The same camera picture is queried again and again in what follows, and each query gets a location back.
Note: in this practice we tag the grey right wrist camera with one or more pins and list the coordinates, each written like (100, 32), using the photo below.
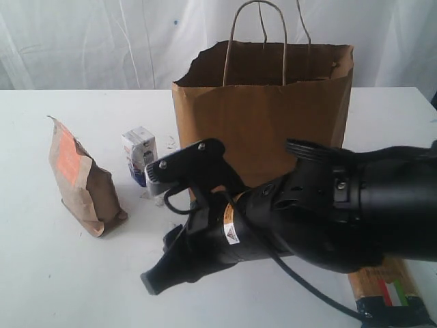
(200, 167)

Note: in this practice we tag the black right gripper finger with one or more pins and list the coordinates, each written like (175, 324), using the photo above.
(169, 271)

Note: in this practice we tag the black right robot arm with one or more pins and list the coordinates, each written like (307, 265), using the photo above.
(393, 203)

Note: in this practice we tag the clear plastic wrapper scrap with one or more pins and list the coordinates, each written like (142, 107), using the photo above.
(157, 199)

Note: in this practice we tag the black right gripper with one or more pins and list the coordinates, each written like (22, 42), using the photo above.
(300, 213)

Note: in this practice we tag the kraft pouch with orange label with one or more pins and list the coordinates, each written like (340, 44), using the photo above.
(86, 189)

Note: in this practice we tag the spaghetti packet dark blue ends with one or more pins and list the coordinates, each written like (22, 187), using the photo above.
(387, 295)

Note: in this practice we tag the brown paper shopping bag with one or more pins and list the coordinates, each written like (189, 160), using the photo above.
(254, 96)

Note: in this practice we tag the small white blue carton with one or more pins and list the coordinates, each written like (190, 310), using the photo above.
(140, 149)

